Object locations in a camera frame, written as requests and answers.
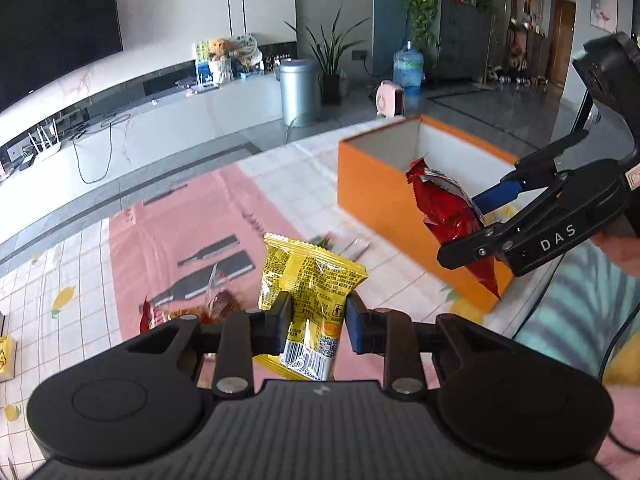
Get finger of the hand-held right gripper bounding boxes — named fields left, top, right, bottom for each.
left=437, top=212, right=533, bottom=271
left=472, top=130, right=592, bottom=217

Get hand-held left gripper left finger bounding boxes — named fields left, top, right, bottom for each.
left=117, top=291, right=294, bottom=397

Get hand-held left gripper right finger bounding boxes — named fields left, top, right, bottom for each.
left=345, top=292, right=507, bottom=394

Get red snack bag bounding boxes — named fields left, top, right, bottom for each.
left=405, top=157, right=502, bottom=302

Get yellow snack packet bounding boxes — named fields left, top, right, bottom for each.
left=252, top=232, right=369, bottom=383

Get clear dark snack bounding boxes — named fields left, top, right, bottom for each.
left=202, top=262, right=243, bottom=323

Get orange cardboard box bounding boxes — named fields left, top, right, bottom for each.
left=337, top=115, right=521, bottom=311

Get person's right forearm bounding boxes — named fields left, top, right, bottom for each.
left=592, top=235, right=640, bottom=279

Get small clear wrapper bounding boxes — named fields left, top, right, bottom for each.
left=340, top=237, right=371, bottom=261

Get teal striped shirt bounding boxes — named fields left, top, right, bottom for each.
left=515, top=245, right=640, bottom=392

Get small red snack packet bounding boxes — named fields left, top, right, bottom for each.
left=139, top=297, right=170, bottom=334

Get pink space heater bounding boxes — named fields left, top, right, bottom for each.
left=375, top=80, right=407, bottom=119

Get blue water jug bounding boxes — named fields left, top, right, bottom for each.
left=392, top=40, right=426, bottom=92

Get dark grey cabinet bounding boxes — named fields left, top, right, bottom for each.
left=430, top=0, right=497, bottom=87

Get wooden door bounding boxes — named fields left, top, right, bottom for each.
left=547, top=0, right=577, bottom=84

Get potted long-leaf plant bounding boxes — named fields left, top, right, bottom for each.
left=285, top=7, right=372, bottom=107

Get white television cabinet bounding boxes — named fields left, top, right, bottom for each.
left=0, top=62, right=301, bottom=187

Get silver trash can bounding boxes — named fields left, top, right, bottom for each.
left=277, top=57, right=321, bottom=128

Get small yellow packet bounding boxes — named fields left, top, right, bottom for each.
left=0, top=335, right=17, bottom=384

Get flower bouquet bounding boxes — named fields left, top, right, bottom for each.
left=195, top=34, right=264, bottom=86

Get white router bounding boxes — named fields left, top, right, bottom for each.
left=27, top=119, right=64, bottom=162

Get black television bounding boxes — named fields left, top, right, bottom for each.
left=0, top=0, right=125, bottom=113

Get framed wall picture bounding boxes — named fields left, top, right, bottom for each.
left=590, top=0, right=620, bottom=29

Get black power cable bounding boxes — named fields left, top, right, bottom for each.
left=70, top=112, right=134, bottom=185

